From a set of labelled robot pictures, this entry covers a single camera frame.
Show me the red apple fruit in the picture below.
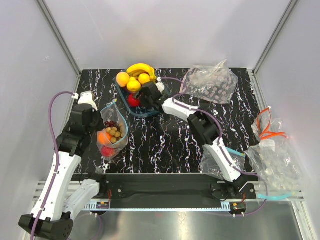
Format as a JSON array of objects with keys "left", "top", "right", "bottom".
[{"left": 127, "top": 94, "right": 141, "bottom": 108}]

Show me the brown longan bunch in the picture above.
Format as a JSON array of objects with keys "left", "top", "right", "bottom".
[{"left": 105, "top": 123, "right": 125, "bottom": 144}]

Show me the clear bag under right arm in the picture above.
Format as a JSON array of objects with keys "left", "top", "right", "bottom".
[{"left": 200, "top": 145, "right": 246, "bottom": 182}]

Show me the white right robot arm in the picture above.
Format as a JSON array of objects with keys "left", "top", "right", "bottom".
[{"left": 134, "top": 82, "right": 248, "bottom": 199}]

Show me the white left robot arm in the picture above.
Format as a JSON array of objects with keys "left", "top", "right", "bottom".
[{"left": 18, "top": 103, "right": 108, "bottom": 240}]

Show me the red fruit in bag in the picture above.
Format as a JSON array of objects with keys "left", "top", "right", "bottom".
[{"left": 100, "top": 146, "right": 116, "bottom": 158}]

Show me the clear pink-zip bag stack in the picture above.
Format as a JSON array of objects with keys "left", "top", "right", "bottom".
[{"left": 180, "top": 60, "right": 239, "bottom": 105}]

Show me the clear orange-zip bag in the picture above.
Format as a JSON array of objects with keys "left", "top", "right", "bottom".
[{"left": 251, "top": 106, "right": 289, "bottom": 142}]

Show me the clear blue-zip bag stack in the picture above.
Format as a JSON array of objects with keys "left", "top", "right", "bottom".
[{"left": 245, "top": 137, "right": 307, "bottom": 201}]

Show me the blue plastic fruit tray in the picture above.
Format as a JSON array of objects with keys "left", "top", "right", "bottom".
[{"left": 115, "top": 77, "right": 169, "bottom": 118}]

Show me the yellow lemon fruit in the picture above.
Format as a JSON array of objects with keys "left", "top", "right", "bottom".
[{"left": 138, "top": 73, "right": 151, "bottom": 86}]

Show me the yellow pear fruit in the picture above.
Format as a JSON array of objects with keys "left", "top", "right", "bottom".
[{"left": 126, "top": 77, "right": 142, "bottom": 93}]

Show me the yellow banana bunch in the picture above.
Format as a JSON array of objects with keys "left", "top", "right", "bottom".
[{"left": 126, "top": 63, "right": 157, "bottom": 80}]

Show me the orange peach fruit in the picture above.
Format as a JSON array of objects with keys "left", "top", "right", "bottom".
[{"left": 116, "top": 72, "right": 130, "bottom": 88}]

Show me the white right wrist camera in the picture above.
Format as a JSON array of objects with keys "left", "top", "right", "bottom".
[{"left": 155, "top": 77, "right": 166, "bottom": 95}]

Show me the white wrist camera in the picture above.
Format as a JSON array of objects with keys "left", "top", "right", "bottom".
[
  {"left": 155, "top": 77, "right": 166, "bottom": 95},
  {"left": 71, "top": 91, "right": 98, "bottom": 111}
]

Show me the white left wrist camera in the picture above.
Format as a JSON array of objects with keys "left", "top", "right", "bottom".
[{"left": 71, "top": 91, "right": 98, "bottom": 111}]

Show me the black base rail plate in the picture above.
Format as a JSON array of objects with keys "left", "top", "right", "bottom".
[{"left": 84, "top": 173, "right": 257, "bottom": 212}]

